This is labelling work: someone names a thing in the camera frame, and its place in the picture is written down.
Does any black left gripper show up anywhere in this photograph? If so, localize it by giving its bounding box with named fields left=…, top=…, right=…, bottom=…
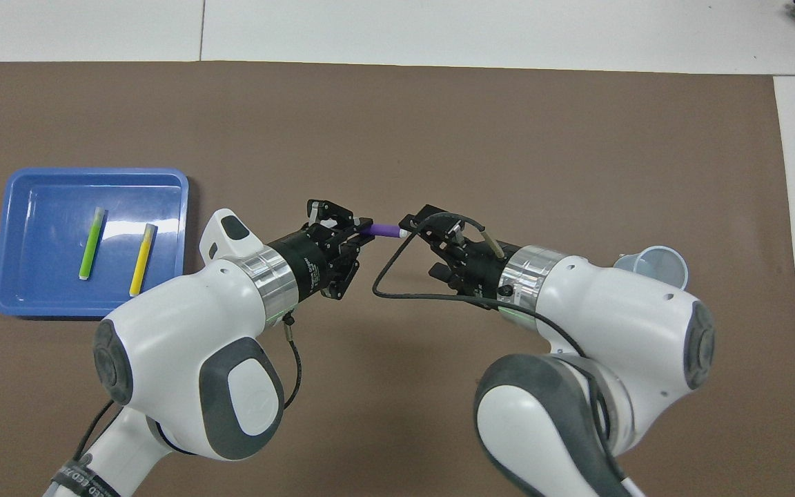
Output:
left=266, top=200, right=375, bottom=305

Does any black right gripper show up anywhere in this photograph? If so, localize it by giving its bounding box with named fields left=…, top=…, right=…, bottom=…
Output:
left=398, top=204, right=520, bottom=309

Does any purple highlighter pen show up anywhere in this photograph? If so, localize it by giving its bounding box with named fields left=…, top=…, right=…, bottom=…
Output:
left=358, top=222, right=411, bottom=240

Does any yellow highlighter pen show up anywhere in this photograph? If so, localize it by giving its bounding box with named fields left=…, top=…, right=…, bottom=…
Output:
left=128, top=222, right=159, bottom=299

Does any green highlighter pen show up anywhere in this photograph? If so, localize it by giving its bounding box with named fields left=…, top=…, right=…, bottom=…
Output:
left=78, top=206, right=108, bottom=282

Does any blue plastic tray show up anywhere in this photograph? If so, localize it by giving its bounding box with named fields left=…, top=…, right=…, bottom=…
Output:
left=0, top=166, right=190, bottom=319

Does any brown table mat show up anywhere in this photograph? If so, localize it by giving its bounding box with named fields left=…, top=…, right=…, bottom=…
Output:
left=0, top=60, right=795, bottom=497

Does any clear plastic measuring cup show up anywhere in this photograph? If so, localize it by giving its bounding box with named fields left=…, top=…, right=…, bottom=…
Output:
left=612, top=245, right=689, bottom=291

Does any black left arm gripper cable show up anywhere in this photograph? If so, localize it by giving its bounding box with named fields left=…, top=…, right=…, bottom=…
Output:
left=45, top=311, right=303, bottom=484

